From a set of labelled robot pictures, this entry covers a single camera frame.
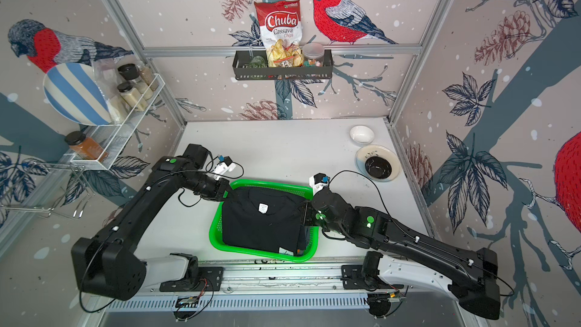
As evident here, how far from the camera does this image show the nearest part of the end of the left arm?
0.66 m

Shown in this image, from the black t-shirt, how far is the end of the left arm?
0.23ft

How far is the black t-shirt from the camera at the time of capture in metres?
0.72
